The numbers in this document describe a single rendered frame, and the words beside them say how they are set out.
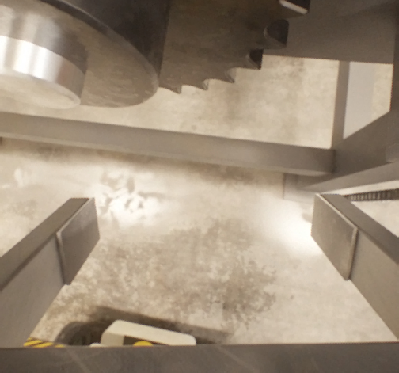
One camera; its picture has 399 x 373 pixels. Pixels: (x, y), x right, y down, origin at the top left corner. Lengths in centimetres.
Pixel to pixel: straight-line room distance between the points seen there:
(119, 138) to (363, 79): 55
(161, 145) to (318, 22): 49
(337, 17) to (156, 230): 87
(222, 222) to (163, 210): 21
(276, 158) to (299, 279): 48
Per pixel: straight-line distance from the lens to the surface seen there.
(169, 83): 17
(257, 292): 98
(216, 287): 97
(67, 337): 100
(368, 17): 20
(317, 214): 16
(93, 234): 16
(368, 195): 74
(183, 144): 63
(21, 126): 81
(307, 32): 20
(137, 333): 94
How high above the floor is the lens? 94
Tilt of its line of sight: 80 degrees down
